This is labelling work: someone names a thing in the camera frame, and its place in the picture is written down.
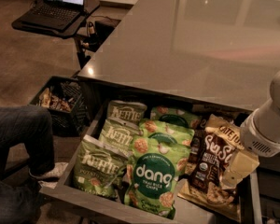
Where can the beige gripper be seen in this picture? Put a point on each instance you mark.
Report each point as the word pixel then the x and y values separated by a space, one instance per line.
pixel 258 139

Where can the brown front chip bag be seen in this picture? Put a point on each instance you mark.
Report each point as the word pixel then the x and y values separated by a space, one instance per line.
pixel 219 140

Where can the brown chip bag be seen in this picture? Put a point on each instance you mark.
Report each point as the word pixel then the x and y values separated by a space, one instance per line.
pixel 219 140
pixel 196 146

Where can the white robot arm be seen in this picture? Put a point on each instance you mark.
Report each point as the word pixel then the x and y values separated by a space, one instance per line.
pixel 260 136

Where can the brown rear chip bag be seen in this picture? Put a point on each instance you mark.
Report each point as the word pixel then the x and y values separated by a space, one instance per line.
pixel 196 146

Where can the rear green Dang bag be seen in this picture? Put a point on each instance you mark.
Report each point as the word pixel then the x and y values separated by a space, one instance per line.
pixel 176 116

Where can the green dang bag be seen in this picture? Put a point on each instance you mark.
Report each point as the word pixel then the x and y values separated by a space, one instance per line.
pixel 176 116
pixel 153 170
pixel 166 132

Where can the front green Dang bag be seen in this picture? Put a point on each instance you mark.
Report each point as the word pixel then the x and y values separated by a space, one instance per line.
pixel 153 170

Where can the middle green Dang bag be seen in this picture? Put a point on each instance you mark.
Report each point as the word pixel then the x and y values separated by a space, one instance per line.
pixel 166 132

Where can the middle green Kettle bag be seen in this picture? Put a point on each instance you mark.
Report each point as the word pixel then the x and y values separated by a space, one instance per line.
pixel 118 133

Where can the green kettle bag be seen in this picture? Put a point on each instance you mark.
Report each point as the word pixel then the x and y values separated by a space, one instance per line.
pixel 118 133
pixel 99 168
pixel 128 111

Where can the rear green Kettle bag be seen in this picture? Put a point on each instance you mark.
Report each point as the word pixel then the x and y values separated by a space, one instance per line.
pixel 128 111

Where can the front green Kettle bag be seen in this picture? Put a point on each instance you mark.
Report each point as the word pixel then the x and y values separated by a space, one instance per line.
pixel 99 168

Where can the grey open top drawer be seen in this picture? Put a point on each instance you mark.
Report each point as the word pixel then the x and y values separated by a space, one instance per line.
pixel 105 211

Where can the grey lower cabinet drawers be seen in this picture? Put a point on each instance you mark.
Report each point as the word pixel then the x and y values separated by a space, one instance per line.
pixel 269 188

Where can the white sneaker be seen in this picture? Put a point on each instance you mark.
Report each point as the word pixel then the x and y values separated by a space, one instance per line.
pixel 56 172

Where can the black plastic crate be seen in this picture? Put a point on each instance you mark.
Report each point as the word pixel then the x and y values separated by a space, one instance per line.
pixel 66 123

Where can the snacks in crate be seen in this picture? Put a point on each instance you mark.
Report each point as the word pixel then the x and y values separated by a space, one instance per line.
pixel 48 100

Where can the person leg in jeans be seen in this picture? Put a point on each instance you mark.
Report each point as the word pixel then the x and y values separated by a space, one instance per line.
pixel 32 126

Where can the black laptop stand table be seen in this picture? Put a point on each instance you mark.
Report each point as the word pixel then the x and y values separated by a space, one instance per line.
pixel 69 32

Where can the black laptop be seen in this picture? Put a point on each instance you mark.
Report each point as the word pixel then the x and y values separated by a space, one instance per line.
pixel 54 14

